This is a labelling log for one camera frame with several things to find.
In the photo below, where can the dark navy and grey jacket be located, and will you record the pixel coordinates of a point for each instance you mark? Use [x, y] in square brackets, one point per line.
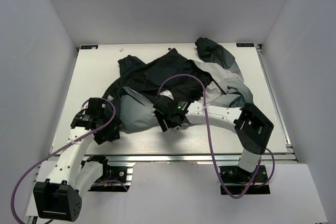
[216, 79]

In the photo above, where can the aluminium front table rail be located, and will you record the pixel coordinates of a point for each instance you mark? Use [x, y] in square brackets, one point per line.
[192, 158]

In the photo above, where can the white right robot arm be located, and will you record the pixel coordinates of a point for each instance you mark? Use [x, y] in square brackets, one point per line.
[251, 126]

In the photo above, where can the blue label sticker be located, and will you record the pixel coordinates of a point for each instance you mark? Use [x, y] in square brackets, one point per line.
[245, 44]
[88, 47]

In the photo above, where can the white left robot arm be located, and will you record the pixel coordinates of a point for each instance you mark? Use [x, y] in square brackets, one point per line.
[60, 196]

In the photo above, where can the blue label sticker left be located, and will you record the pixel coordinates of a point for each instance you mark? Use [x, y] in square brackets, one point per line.
[88, 47]

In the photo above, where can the aluminium right side rail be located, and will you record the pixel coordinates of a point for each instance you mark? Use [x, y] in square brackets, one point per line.
[280, 119]

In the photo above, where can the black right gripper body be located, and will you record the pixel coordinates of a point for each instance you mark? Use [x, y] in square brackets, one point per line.
[170, 122]

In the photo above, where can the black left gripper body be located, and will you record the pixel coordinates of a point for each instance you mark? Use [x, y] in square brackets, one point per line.
[105, 132]

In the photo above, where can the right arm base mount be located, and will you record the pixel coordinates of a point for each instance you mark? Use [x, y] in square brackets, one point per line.
[236, 180]

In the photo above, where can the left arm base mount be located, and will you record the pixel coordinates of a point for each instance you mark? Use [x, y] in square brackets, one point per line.
[113, 179]

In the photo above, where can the blue label sticker right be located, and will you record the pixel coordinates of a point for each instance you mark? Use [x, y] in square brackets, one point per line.
[245, 44]

